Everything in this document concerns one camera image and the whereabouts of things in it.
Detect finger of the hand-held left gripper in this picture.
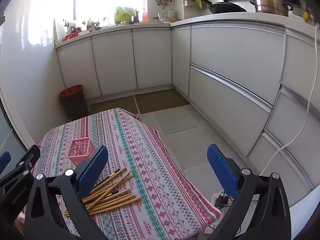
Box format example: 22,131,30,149
0,151,12,174
14,145,41,179

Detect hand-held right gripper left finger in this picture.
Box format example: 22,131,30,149
24,145,109,240

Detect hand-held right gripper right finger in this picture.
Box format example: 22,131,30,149
207,144,292,240

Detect pink lattice chopstick holder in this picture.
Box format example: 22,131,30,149
66,137,97,166

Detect bunch of wooden chopsticks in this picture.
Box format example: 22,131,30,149
64,167,142,218

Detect white power strip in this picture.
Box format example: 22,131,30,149
212,192,235,208

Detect patterned red green tablecloth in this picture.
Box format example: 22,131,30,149
31,108,222,240

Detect brown floor mat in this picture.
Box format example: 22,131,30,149
134,89,190,114
89,102,139,116

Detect red trash bin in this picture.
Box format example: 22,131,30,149
59,85,90,121

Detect white kitchen cabinets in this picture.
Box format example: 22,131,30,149
55,12,320,205

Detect lime green kitchen appliance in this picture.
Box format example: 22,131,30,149
114,6,136,24

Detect black wok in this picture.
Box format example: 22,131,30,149
190,0,247,14

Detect stainless steel stock pot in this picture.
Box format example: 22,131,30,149
250,0,293,17

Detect white power cable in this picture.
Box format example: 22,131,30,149
260,25,319,176

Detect wall rack with sponges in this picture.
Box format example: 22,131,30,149
184,0,208,9

